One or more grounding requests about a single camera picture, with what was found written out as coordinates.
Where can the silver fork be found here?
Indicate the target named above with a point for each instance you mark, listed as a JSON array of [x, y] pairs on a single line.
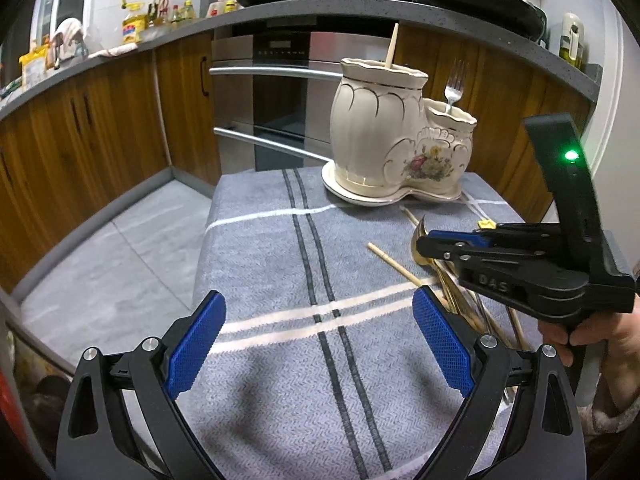
[[455, 85]]

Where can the small yellow bottle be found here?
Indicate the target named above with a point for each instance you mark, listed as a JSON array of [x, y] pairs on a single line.
[[230, 7]]

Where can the cream ceramic utensil holder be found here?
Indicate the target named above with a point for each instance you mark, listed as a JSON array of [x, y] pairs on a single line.
[[370, 130]]

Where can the yellow snack bag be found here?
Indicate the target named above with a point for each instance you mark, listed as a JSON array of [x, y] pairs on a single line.
[[34, 67]]

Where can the cluster of condiment bottles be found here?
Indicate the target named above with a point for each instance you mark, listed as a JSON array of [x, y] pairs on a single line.
[[172, 15]]

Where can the stainless steel built-in oven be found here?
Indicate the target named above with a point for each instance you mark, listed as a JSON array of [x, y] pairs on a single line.
[[280, 85]]

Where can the grey striped cloth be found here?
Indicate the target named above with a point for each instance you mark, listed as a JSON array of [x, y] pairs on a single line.
[[280, 285]]

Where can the wooden chopstick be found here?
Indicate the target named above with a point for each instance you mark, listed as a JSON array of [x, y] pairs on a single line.
[[391, 45], [395, 265], [411, 216]]

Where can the yellow cooking oil bottle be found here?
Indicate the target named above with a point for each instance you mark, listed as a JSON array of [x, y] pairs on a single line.
[[133, 25]]

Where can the short wooden cabinet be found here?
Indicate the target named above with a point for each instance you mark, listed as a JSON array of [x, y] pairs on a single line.
[[515, 125]]

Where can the olive oil bottle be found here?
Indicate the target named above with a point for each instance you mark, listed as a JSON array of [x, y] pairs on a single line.
[[571, 42]]

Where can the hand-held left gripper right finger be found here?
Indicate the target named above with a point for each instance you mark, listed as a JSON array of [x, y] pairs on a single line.
[[442, 340]]

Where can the long wooden cabinet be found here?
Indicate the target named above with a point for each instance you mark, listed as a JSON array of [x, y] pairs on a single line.
[[90, 150]]

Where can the black lidded pan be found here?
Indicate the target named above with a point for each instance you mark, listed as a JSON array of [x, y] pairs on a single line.
[[475, 5]]

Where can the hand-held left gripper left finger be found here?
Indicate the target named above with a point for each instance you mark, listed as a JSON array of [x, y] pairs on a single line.
[[197, 345]]

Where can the person's right hand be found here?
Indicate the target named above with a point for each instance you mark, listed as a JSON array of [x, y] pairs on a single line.
[[557, 335]]

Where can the gold spoon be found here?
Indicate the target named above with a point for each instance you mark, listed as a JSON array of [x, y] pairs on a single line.
[[419, 240]]

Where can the pink dishcloth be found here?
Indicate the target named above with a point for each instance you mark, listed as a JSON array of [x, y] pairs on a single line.
[[115, 50]]

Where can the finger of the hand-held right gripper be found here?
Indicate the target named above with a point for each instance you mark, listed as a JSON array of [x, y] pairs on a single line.
[[452, 237], [440, 249]]

